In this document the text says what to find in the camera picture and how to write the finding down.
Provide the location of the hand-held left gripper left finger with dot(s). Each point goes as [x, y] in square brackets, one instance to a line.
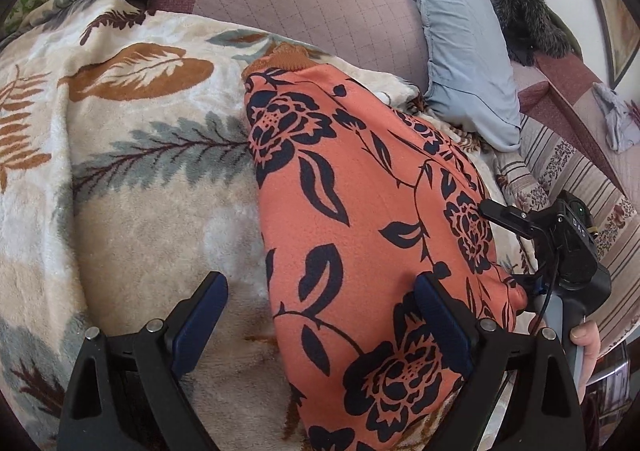
[192, 331]

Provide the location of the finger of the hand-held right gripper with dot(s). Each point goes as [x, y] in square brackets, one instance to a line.
[510, 220]
[529, 277]

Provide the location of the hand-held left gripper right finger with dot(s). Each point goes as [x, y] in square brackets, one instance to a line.
[445, 321]

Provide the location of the orange floral garment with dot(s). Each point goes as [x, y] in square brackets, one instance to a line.
[360, 191]

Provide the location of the person's right hand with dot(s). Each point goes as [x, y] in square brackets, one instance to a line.
[586, 348]

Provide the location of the striped floral bed sheet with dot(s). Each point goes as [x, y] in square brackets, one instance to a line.
[560, 166]

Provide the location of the leaf print fleece blanket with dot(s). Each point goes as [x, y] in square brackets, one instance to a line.
[150, 211]

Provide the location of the small grey crumpled cloth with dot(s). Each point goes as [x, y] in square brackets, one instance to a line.
[617, 121]

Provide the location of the light blue pillow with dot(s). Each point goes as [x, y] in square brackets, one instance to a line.
[460, 41]

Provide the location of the dark fur trimmed garment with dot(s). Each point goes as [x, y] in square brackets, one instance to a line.
[525, 16]

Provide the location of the mauve quilted bed cover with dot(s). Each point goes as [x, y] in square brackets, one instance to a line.
[310, 6]

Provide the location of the framed wall picture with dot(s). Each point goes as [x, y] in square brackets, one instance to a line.
[617, 21]

